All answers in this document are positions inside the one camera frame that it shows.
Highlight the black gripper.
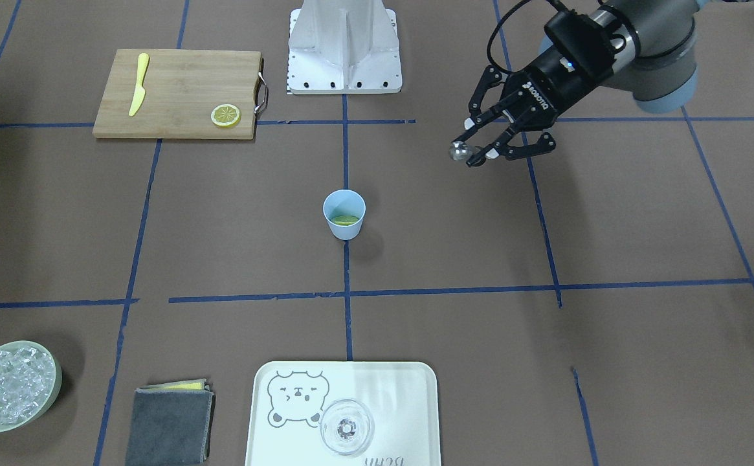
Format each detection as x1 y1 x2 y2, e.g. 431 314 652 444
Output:
452 39 601 167

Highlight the steel muddler black tip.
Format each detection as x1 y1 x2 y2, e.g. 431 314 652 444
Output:
449 141 475 161

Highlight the lemon slice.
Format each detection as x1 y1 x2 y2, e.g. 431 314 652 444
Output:
331 215 360 227
210 104 243 129

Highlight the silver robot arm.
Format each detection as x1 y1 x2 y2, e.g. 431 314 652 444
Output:
449 1 704 167

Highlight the light blue cup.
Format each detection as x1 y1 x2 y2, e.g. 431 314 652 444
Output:
322 189 367 241

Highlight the clear wine glass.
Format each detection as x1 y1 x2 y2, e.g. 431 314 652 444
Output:
318 398 375 456

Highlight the cream bear tray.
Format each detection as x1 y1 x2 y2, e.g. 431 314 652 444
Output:
245 362 442 465

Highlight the bamboo cutting board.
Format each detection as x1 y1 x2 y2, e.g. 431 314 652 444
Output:
93 49 265 140

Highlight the yellow plastic knife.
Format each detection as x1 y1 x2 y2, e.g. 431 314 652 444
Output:
128 52 151 117

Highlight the grey folded cloth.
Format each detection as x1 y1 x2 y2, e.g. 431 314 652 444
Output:
125 379 215 465

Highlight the green bowl of ice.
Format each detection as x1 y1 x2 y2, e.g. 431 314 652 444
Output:
0 341 63 433

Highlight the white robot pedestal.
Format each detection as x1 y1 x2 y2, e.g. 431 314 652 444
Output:
286 1 403 95

